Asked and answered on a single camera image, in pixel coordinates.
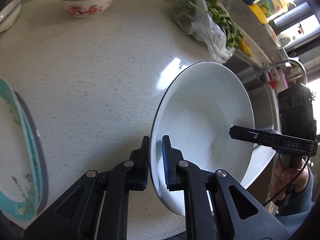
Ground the white deep plate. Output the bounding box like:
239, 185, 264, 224
150, 61, 254, 216

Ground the right hand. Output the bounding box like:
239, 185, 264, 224
268, 157, 309, 203

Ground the stainless steel sink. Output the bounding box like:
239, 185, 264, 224
224, 51, 279, 132

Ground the grey plate under stack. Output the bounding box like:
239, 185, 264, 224
15, 92, 48, 214

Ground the teal rimmed floral plate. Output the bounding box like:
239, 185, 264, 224
1, 79, 39, 221

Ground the chrome faucet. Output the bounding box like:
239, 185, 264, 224
255, 58, 308, 86

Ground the yellow sponge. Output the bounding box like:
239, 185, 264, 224
239, 39, 253, 57

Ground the bag of green vegetables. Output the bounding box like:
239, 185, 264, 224
172, 0, 244, 63

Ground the yellow cooking oil bottle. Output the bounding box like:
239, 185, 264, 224
248, 0, 288, 24

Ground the white plate at edge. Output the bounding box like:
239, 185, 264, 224
0, 0, 22, 33

